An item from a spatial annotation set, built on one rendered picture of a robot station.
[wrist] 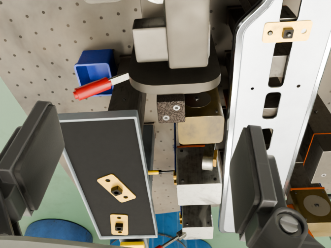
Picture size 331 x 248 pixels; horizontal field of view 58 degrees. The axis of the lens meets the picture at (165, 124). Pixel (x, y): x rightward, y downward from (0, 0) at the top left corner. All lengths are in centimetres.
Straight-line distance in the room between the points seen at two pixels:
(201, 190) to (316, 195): 45
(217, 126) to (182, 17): 29
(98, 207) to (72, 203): 216
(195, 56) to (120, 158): 25
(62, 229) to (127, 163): 251
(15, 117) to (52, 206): 102
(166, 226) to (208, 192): 183
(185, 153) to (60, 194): 210
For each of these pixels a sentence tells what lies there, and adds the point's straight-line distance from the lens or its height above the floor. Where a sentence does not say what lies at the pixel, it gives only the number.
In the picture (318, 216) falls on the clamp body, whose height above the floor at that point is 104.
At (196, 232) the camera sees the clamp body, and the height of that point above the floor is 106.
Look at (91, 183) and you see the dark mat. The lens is 61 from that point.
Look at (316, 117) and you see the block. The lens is 89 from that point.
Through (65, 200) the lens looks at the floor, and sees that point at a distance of 281.
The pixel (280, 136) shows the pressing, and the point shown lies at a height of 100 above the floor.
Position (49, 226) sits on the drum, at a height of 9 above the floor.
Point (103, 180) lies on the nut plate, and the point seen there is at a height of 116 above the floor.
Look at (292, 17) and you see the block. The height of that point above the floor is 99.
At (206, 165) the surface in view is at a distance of 63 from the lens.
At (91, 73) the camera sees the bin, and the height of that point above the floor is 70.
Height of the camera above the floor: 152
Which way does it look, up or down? 49 degrees down
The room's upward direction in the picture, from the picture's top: 179 degrees counter-clockwise
